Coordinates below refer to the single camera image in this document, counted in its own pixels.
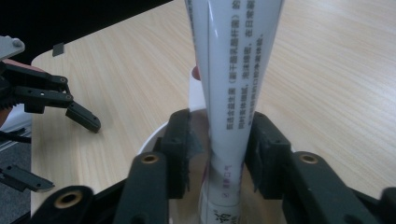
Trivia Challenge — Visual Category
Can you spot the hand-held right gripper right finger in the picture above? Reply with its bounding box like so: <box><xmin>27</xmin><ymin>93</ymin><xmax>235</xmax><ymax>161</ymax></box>
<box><xmin>244</xmin><ymin>111</ymin><xmax>294</xmax><ymax>201</ymax></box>

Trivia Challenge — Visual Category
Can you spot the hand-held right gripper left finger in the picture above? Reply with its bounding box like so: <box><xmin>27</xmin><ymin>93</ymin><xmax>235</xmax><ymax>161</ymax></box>
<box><xmin>161</xmin><ymin>108</ymin><xmax>204</xmax><ymax>201</ymax></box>

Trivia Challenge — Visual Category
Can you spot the white cup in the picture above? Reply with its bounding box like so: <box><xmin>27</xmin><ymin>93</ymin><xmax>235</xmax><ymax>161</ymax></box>
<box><xmin>136</xmin><ymin>72</ymin><xmax>297</xmax><ymax>224</ymax></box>

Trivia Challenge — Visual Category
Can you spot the white toothpaste tube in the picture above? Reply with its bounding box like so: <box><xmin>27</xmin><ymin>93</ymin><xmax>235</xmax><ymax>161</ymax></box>
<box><xmin>184</xmin><ymin>0</ymin><xmax>285</xmax><ymax>224</ymax></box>

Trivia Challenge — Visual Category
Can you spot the small dark square tag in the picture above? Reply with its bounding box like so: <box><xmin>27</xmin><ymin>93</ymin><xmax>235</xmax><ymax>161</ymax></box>
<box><xmin>51</xmin><ymin>42</ymin><xmax>65</xmax><ymax>58</ymax></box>

